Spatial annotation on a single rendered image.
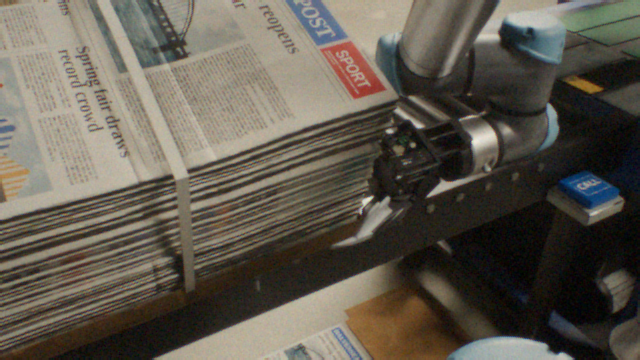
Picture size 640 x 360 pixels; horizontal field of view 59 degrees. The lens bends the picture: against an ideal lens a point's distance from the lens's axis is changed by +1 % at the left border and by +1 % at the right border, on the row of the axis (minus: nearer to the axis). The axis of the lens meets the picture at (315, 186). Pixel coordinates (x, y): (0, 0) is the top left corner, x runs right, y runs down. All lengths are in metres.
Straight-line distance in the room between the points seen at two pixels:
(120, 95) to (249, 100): 0.09
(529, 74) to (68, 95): 0.51
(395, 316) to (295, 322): 0.31
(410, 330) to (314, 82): 1.42
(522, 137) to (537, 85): 0.07
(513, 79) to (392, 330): 1.20
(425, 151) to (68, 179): 0.40
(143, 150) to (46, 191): 0.07
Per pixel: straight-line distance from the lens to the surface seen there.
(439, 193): 0.99
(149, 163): 0.41
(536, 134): 0.78
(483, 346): 0.44
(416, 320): 1.83
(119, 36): 0.47
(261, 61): 0.46
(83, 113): 0.44
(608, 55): 1.64
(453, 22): 0.55
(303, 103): 0.43
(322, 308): 1.84
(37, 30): 0.50
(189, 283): 0.54
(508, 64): 0.72
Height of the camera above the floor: 1.38
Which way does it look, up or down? 36 degrees down
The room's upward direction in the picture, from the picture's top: straight up
